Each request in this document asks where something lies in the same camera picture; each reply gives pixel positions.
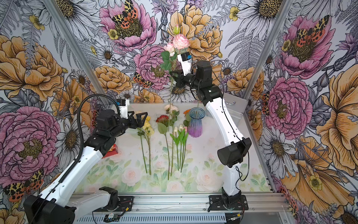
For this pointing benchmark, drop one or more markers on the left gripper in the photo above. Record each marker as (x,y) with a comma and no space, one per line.
(140,123)

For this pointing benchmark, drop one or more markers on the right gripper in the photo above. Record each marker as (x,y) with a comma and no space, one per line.
(179,79)

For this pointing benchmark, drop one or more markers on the pink carnation flower stem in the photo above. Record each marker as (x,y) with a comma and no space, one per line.
(177,45)

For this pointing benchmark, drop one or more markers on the peach rose flower stem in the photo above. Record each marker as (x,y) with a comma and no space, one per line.
(173,112)

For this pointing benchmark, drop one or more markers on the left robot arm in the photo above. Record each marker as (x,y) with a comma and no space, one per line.
(53,205)

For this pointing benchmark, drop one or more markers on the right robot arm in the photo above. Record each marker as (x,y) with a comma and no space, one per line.
(236,145)

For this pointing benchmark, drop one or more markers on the purple blue glass vase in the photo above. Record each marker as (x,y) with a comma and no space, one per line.
(196,115)

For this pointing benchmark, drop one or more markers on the yellow flower stem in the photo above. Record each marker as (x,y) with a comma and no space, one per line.
(145,133)

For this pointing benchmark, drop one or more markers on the red flower stem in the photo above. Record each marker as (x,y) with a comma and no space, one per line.
(163,128)

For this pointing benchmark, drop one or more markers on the white tulip bunch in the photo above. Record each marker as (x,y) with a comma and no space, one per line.
(179,137)

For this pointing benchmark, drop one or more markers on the orange gerbera flower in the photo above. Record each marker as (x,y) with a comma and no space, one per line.
(187,120)

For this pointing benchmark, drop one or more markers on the silver metal case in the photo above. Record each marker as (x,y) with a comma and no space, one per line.
(236,106)

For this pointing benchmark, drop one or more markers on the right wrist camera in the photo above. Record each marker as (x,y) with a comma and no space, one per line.
(185,60)

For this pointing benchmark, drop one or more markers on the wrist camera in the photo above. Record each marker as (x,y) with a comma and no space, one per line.
(123,107)
(185,60)

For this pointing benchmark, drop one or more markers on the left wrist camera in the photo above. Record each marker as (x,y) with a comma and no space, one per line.
(123,107)

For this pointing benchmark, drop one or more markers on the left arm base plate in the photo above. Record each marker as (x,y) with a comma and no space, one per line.
(125,204)

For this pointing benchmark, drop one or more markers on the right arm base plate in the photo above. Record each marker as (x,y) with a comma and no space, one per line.
(222,203)

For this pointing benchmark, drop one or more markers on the aluminium front rail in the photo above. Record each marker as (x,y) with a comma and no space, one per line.
(185,208)

